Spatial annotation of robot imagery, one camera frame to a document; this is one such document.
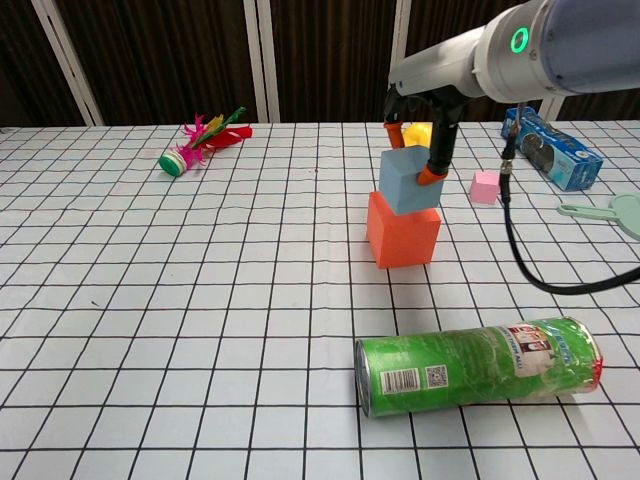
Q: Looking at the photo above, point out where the right robot hand silver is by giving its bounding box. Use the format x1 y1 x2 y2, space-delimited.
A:
382 27 485 187

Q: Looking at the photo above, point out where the blue foam cube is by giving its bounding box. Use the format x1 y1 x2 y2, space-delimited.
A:
378 146 444 217

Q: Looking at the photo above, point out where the pink foam cube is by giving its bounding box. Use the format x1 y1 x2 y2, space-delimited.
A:
469 170 502 206

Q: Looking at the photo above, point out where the mint green hand brush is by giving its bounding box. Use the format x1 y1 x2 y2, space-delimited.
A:
557 193 640 243

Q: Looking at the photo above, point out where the yellow ball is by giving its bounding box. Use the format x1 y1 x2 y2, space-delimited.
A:
402 122 434 149

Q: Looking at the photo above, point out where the blue cookie box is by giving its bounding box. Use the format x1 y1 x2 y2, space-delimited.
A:
501 106 605 192

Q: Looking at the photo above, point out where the orange foam cube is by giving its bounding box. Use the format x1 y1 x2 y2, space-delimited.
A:
366 191 442 270

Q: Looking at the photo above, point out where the colourful feather shuttlecock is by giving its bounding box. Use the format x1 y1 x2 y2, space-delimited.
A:
158 105 254 178

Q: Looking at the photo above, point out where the green chips can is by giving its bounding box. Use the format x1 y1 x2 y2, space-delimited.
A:
353 315 604 418

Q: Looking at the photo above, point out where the white checked tablecloth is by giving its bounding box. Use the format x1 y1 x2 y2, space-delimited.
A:
0 119 640 480

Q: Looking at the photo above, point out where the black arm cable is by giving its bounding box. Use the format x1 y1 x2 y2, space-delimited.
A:
499 102 640 295

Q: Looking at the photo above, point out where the dark folding screen white frame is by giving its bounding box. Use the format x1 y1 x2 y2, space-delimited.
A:
0 0 640 127

